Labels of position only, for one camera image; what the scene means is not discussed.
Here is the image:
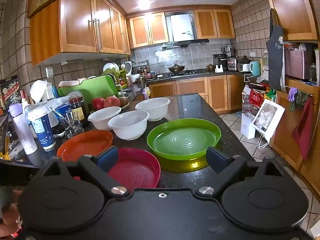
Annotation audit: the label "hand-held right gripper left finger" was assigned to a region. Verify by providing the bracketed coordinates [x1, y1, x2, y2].
[37, 146, 130, 197]

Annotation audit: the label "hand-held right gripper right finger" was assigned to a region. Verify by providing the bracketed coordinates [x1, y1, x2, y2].
[195, 146, 284, 197]

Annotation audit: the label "orange plastic plate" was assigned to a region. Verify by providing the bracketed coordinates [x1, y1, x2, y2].
[57, 130, 113, 162]

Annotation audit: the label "red plastic plate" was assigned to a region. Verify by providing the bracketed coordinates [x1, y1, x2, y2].
[107, 147, 161, 188]

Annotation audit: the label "white plastic bowl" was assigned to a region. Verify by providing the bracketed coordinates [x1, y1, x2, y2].
[87, 106, 122, 131]
[135, 97, 171, 122]
[107, 110, 150, 140]

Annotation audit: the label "green plastic plate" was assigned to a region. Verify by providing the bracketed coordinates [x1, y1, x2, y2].
[147, 119, 222, 160]

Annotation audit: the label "person's left hand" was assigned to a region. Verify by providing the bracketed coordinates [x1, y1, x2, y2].
[0, 202, 22, 236]

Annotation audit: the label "purple-lid drinking bottle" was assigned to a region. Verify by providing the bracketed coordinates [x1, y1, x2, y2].
[9, 103, 38, 155]

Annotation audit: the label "clear glass cup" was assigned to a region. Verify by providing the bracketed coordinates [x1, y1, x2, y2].
[59, 112, 85, 138]

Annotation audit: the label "white paper bag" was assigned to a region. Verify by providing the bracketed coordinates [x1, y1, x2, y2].
[240, 112, 257, 140]

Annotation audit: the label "blue paper cup white lid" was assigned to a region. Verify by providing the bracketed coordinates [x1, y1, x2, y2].
[27, 106, 56, 152]

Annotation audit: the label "yellow fruit tray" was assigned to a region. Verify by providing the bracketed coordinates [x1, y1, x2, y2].
[89, 101, 130, 113]

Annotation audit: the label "red apple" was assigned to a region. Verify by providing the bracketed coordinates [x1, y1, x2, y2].
[104, 96, 121, 108]
[92, 97, 105, 111]

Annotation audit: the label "dark sauce jar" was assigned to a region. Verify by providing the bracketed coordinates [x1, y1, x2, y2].
[68, 96, 87, 123]

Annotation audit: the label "white windowed box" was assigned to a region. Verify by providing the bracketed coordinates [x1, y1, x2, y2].
[252, 99, 285, 143]

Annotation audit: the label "blue carton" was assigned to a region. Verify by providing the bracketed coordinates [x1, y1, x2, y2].
[54, 104, 73, 125]

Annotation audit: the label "wooden base cabinets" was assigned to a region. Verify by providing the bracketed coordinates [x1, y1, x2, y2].
[147, 74, 244, 112]

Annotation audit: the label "metal spoon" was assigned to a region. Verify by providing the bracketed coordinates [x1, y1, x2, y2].
[49, 106, 73, 128]

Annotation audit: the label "green cutting board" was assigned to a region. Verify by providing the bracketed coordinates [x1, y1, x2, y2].
[57, 74, 120, 105]

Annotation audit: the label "wooden side cabinet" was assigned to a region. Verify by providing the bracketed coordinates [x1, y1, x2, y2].
[270, 77, 320, 193]

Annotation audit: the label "red shopping bag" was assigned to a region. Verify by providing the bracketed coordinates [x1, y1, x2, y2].
[249, 88, 265, 108]

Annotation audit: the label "red-capped white bottle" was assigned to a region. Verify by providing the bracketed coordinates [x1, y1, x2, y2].
[20, 90, 29, 110]

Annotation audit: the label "white plastic tub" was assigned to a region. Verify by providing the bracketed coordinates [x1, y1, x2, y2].
[45, 96, 72, 120]

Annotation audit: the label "green dish rack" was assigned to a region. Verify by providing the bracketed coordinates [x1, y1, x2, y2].
[101, 66, 128, 89]

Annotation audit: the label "dark printed snack bag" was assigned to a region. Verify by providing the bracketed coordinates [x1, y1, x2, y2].
[0, 75, 21, 110]

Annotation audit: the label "white paper filter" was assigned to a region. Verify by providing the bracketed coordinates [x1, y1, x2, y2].
[30, 80, 54, 103]

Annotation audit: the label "gas stove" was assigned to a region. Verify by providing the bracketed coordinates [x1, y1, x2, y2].
[160, 70, 210, 77]

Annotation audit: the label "white plate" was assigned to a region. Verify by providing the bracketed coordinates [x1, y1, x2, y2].
[103, 62, 120, 73]

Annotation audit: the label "red towel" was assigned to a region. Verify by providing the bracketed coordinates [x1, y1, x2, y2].
[292, 97, 313, 160]

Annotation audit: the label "row of condiment bottles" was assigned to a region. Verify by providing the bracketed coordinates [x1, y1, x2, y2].
[136, 66, 152, 79]

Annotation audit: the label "clear jar appliance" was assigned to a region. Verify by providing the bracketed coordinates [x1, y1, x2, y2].
[227, 57, 238, 71]

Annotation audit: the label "black coffee machine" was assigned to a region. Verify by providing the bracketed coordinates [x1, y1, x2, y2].
[213, 45, 237, 71]

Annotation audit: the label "teal electric kettle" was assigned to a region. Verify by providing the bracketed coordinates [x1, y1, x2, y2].
[249, 61, 262, 76]

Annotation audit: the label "purple rubber glove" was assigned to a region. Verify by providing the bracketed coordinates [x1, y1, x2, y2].
[287, 87, 298, 102]

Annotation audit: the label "green patterned cloth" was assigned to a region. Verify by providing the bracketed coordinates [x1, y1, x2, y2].
[290, 90, 310, 112]

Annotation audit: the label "clear plastic bag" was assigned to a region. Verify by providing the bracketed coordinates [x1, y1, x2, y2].
[260, 51, 269, 83]

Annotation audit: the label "dark apron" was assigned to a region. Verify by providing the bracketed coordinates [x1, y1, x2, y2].
[266, 9, 287, 92]

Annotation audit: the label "black range hood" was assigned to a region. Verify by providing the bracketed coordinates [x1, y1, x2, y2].
[162, 39, 210, 48]

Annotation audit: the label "pink storage box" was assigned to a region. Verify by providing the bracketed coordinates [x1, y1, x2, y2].
[285, 47, 316, 80]

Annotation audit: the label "white water heater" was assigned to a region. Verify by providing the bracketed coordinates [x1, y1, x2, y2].
[170, 14, 195, 42]

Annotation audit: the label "tall wooden cabinet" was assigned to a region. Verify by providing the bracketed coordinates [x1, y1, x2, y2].
[262, 0, 320, 41]

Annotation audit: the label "wooden wall cabinet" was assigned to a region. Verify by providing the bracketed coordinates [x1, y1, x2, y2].
[194, 9, 236, 39]
[128, 12, 169, 48]

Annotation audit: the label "wooden wall cabinets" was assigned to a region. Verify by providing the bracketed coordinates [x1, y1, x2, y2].
[29, 0, 132, 67]

